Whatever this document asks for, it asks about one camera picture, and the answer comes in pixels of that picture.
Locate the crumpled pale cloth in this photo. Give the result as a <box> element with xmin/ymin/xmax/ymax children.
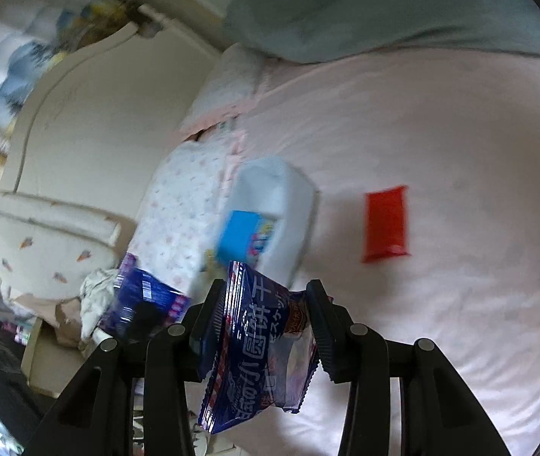
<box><xmin>79</xmin><ymin>268</ymin><xmax>121</xmax><ymax>343</ymax></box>

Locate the blue biscuit packet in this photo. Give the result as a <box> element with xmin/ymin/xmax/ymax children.
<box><xmin>198</xmin><ymin>260</ymin><xmax>335</xmax><ymax>435</ymax></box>
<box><xmin>99</xmin><ymin>253</ymin><xmax>192</xmax><ymax>343</ymax></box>

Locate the white pillow with pink frill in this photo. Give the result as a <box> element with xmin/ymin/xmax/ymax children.
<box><xmin>180</xmin><ymin>43</ymin><xmax>271</xmax><ymax>138</ymax></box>

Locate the long grey pillow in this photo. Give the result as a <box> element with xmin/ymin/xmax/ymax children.
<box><xmin>223</xmin><ymin>0</ymin><xmax>540</xmax><ymax>65</ymax></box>

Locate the pink bed sheet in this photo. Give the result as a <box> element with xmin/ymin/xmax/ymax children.
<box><xmin>232</xmin><ymin>43</ymin><xmax>540</xmax><ymax>456</ymax></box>

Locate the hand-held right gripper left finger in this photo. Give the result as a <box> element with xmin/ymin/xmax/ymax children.
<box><xmin>23</xmin><ymin>278</ymin><xmax>228</xmax><ymax>456</ymax></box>

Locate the floral pillow with pink frill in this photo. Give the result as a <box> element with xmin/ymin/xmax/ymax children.
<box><xmin>128</xmin><ymin>145</ymin><xmax>247</xmax><ymax>295</ymax></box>

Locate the white storage box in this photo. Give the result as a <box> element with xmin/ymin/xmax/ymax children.
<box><xmin>204</xmin><ymin>157</ymin><xmax>321</xmax><ymax>286</ymax></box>

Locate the carrot print cushion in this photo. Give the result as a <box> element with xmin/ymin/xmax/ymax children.
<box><xmin>0</xmin><ymin>192</ymin><xmax>138</xmax><ymax>305</ymax></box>

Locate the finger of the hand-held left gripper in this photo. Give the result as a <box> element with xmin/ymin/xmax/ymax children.
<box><xmin>120</xmin><ymin>301</ymin><xmax>166</xmax><ymax>343</ymax></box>

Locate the red snack packet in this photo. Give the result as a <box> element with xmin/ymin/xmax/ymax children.
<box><xmin>362</xmin><ymin>185</ymin><xmax>411</xmax><ymax>263</ymax></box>

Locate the cream bed headboard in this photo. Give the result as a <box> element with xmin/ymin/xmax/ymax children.
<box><xmin>9</xmin><ymin>0</ymin><xmax>228</xmax><ymax>200</ymax></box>

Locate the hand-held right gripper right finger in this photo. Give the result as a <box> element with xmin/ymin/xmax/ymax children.
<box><xmin>305</xmin><ymin>279</ymin><xmax>513</xmax><ymax>456</ymax></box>

